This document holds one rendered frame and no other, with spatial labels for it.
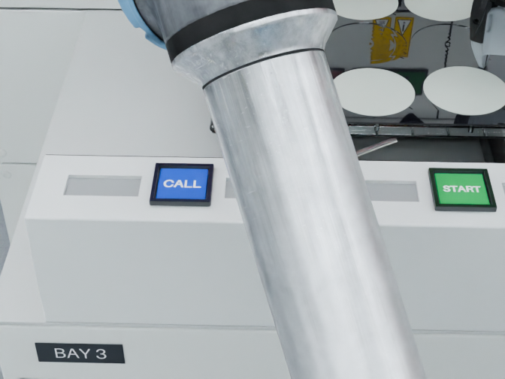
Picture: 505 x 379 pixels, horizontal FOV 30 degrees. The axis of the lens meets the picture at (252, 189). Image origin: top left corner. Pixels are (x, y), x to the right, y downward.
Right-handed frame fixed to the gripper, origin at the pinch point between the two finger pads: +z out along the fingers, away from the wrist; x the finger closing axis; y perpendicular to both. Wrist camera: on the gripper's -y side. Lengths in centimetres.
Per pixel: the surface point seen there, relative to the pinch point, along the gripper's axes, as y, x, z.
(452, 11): -7.6, 10.6, 1.3
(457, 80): -0.7, -4.8, 1.2
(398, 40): -10.6, 0.3, 1.3
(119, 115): -38.3, -23.0, 9.2
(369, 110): -6.9, -15.8, 1.3
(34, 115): -69, -9, 29
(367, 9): -17.5, 5.2, 1.3
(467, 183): 9.6, -30.0, -5.2
